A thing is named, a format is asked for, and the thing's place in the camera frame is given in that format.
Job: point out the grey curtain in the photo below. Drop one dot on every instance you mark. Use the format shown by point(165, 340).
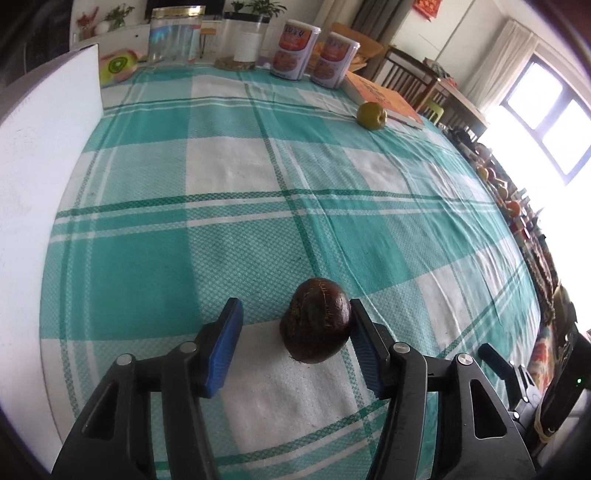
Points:
point(378, 18)

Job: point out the wooden chair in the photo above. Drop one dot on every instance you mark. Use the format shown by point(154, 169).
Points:
point(408, 76)

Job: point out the green plaid tablecloth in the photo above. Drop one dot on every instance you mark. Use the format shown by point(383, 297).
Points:
point(231, 207)

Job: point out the red flower plant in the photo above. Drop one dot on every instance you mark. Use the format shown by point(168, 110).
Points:
point(85, 23)

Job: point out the white foam board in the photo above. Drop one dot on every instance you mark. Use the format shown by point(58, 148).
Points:
point(41, 184)

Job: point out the window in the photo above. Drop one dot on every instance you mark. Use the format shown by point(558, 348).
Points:
point(554, 120)

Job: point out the white curtain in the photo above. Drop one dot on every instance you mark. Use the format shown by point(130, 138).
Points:
point(498, 64)

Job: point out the woven coaster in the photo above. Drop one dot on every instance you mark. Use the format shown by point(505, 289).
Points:
point(226, 64)

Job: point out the yellow-green stool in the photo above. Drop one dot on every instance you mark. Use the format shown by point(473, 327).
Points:
point(434, 108)

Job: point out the dark brown round fruit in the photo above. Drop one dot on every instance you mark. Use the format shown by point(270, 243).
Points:
point(318, 323)

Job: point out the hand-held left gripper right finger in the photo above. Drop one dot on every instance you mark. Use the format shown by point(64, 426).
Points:
point(369, 357)

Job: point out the kiwi print pack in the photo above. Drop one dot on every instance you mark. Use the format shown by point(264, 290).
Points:
point(117, 67)

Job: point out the clear container with gold lid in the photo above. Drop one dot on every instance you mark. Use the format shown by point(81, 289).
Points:
point(178, 34)

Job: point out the fruit basket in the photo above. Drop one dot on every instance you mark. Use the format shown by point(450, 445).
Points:
point(498, 189)

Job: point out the clear jar with black lid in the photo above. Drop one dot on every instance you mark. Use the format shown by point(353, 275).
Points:
point(244, 39)

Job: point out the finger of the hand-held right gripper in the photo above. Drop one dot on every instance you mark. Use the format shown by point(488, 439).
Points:
point(496, 356)

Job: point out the white cabinet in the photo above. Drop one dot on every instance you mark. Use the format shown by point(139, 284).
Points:
point(124, 39)

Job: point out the wooden side table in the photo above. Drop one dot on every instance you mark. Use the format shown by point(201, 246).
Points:
point(461, 101)

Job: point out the white printed canister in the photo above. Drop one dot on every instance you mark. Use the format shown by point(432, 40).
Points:
point(293, 50)
point(333, 62)

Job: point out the patterned cloth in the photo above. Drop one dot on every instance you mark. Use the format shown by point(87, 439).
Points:
point(545, 277)

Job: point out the red wall hanging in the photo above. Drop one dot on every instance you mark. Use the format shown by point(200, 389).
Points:
point(427, 8)

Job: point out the yellow-green apple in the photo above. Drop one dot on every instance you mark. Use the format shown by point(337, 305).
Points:
point(371, 116)

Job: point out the orange book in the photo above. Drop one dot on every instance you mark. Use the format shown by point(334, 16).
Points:
point(392, 99)

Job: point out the small green potted plant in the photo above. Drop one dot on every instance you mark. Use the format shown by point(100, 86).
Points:
point(117, 16)

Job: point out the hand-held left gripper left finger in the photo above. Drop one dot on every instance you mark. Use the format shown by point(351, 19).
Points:
point(224, 355)

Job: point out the large green potted plant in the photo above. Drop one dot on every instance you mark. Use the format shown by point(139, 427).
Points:
point(261, 7)

